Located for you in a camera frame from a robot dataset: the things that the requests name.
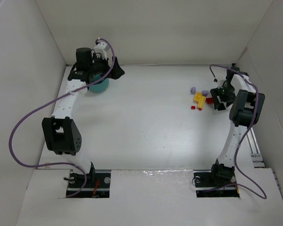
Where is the red large lego brick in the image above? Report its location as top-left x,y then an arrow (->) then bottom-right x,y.
206,97 -> 214,104

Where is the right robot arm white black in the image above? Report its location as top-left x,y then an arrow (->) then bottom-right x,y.
210,65 -> 265,184

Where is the teal divided round container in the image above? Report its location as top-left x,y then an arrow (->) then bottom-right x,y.
88,79 -> 109,93

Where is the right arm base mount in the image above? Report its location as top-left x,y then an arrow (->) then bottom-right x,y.
192,170 -> 240,198

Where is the lavender lego brick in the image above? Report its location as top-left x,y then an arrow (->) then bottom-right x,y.
202,90 -> 208,97
190,87 -> 196,94

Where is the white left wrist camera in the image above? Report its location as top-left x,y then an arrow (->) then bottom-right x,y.
94,40 -> 110,60

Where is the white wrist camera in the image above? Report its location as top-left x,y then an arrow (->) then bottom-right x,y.
214,77 -> 225,88
94,40 -> 110,60

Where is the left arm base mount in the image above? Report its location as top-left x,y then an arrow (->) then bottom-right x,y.
64,170 -> 111,199

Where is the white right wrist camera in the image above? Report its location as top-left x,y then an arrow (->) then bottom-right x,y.
214,77 -> 225,88

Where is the yellow lego brick upside down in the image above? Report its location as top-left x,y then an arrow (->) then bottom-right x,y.
194,92 -> 202,102

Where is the aluminium side rail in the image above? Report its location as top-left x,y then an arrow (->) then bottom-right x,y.
246,129 -> 266,168

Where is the yellow long lego plate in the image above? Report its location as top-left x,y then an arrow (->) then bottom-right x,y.
197,96 -> 206,109

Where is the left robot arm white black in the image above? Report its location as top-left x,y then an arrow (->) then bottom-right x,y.
42,42 -> 125,173

